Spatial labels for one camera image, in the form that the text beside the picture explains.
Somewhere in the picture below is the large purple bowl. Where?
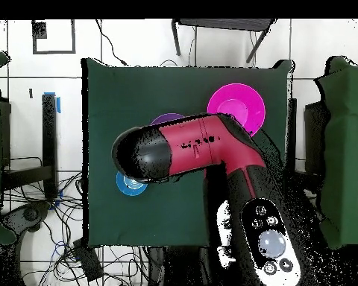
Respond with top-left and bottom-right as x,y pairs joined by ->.
149,112 -> 186,126

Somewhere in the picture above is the translucent blue straight-sided bowl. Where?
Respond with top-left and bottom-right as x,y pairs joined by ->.
116,171 -> 149,197

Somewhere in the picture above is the large pink bowl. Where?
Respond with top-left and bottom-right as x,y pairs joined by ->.
207,83 -> 266,137

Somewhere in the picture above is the dark green tablecloth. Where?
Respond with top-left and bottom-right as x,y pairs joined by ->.
81,57 -> 295,248

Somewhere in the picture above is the black power adapter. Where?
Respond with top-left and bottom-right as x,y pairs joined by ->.
72,238 -> 104,282

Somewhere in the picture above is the grey chair base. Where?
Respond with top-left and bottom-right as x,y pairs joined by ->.
1,201 -> 51,233

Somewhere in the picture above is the black floor cable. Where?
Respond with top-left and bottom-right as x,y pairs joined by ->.
94,19 -> 131,67

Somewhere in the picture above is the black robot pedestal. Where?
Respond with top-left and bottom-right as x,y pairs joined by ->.
147,247 -> 211,286

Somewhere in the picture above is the black metal frame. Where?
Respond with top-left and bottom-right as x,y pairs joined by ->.
0,92 -> 60,200
286,97 -> 327,191

